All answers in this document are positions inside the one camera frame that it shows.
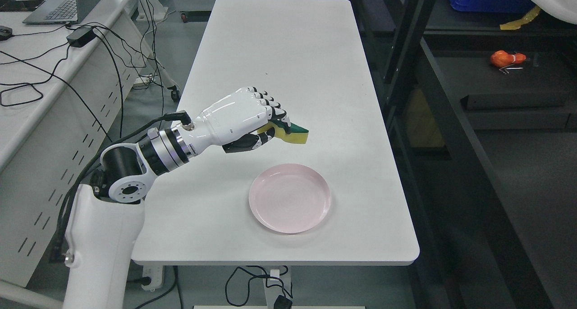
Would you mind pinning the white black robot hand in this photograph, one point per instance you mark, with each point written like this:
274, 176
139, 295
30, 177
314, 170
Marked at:
231, 122

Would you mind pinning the green yellow sponge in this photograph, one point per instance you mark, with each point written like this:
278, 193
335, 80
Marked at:
298, 134

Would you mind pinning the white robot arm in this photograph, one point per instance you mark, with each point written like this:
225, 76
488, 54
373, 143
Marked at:
101, 233

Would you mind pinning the black metal shelf rack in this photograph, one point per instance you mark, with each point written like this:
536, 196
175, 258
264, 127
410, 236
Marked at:
487, 155

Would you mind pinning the pink plate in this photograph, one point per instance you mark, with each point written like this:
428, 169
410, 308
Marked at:
290, 198

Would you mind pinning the white power strip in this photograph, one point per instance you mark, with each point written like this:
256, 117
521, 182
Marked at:
154, 277

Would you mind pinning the black power adapter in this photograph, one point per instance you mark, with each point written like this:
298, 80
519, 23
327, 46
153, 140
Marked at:
81, 36

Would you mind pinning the white side desk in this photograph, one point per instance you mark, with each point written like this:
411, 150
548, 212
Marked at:
58, 103

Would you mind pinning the grey laptop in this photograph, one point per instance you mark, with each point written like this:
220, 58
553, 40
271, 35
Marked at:
61, 12

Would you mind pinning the black computer mouse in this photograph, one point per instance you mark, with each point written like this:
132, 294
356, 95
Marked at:
5, 33

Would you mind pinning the orange toy object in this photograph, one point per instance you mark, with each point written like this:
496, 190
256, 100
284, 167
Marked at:
503, 59

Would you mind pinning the yellow tape strip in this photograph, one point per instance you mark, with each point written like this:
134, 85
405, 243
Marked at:
526, 19

